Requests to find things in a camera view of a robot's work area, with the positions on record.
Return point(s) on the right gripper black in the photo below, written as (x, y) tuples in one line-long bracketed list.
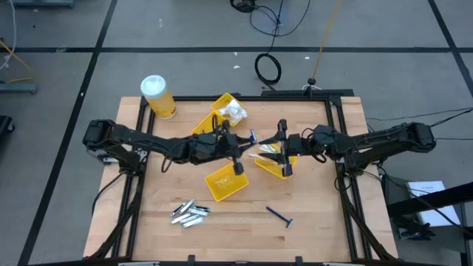
[(285, 168)]

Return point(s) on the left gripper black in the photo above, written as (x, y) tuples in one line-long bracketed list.
[(236, 162)]

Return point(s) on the blue disposable razor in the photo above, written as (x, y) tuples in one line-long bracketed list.
[(253, 136), (277, 214)]

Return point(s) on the yellow slotted plastic basket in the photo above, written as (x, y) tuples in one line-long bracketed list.
[(273, 171), (216, 186), (221, 101), (203, 127)]

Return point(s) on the bag of white cotton pads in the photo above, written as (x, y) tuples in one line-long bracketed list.
[(229, 116)]

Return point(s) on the bag of white cotton balls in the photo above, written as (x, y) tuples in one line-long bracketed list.
[(236, 107)]

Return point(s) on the packaged silver nail clipper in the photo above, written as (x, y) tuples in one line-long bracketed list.
[(187, 205), (202, 209), (177, 210), (181, 218), (198, 212), (193, 222)]

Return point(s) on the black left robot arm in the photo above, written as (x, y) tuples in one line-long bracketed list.
[(148, 142)]

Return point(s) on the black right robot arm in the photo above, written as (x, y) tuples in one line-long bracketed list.
[(388, 142)]

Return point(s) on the yellow wipes canister white lid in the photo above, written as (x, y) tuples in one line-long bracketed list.
[(162, 105)]

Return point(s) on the white booklet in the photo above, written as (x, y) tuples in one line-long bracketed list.
[(425, 188)]

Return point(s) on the black stand beam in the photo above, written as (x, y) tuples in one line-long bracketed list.
[(443, 197)]

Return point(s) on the grey metal floor base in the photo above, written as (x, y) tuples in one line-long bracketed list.
[(18, 88), (40, 3)]

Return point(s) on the black floor object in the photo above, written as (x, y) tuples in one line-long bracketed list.
[(5, 123)]

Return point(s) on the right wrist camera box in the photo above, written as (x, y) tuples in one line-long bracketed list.
[(295, 145)]

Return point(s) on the black aluminium table frame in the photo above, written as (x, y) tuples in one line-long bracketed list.
[(295, 92)]

